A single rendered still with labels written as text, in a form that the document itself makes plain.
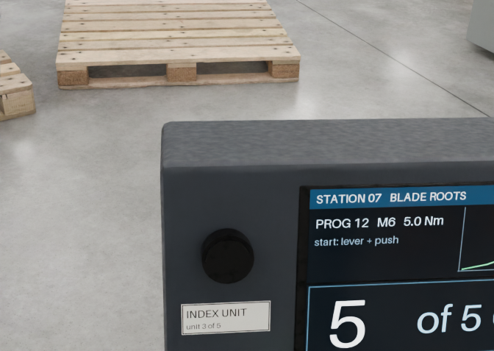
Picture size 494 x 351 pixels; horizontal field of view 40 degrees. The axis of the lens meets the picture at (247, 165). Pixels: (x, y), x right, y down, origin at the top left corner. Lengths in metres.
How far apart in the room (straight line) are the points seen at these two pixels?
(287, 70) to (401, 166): 3.14
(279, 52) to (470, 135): 3.09
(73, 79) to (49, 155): 0.63
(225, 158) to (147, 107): 2.88
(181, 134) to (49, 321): 1.73
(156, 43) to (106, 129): 0.71
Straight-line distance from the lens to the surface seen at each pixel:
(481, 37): 4.17
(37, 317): 2.14
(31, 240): 2.44
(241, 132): 0.43
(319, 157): 0.38
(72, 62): 3.40
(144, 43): 3.60
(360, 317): 0.41
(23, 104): 3.21
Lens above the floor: 1.44
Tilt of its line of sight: 31 degrees down
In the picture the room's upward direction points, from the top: 3 degrees clockwise
